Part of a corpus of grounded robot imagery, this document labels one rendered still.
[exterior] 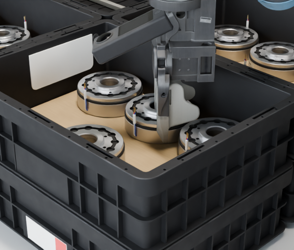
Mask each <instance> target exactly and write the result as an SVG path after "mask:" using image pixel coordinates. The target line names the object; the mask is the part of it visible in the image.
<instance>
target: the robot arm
mask: <svg viewBox="0 0 294 250"><path fill-rule="evenodd" d="M258 1H259V2H260V3H261V4H262V5H263V6H265V7H266V8H269V9H272V10H285V9H289V8H291V7H293V6H294V0H258ZM149 4H150V5H151V6H152V7H154V8H155V9H153V10H151V11H149V12H147V13H145V14H143V15H141V16H139V17H136V18H134V19H132V20H130V21H128V22H126V23H124V24H122V25H120V26H118V27H116V28H114V29H112V30H110V31H108V32H106V33H103V34H101V35H100V36H98V37H96V38H95V39H94V41H93V47H92V54H93V56H94V57H95V59H96V60H97V62H98V63H99V64H104V63H106V62H108V61H110V60H112V59H114V58H116V57H118V56H120V55H122V54H124V53H126V52H128V51H130V50H133V49H135V48H137V47H139V46H141V45H143V44H145V43H147V42H149V41H152V69H153V76H154V109H155V110H157V112H156V118H157V126H156V131H157V133H158V135H159V136H160V138H161V140H162V141H163V142H164V143H168V129H169V128H170V127H173V126H176V125H180V124H184V123H188V122H191V121H194V120H196V119H197V118H198V117H199V115H200V109H199V107H198V106H196V105H194V104H192V103H189V102H187V100H190V99H192V98H193V97H194V96H195V89H194V88H193V87H191V86H189V85H186V84H184V83H182V82H181V80H185V81H197V82H214V77H215V57H216V46H215V42H214V38H215V17H216V0H149Z"/></svg>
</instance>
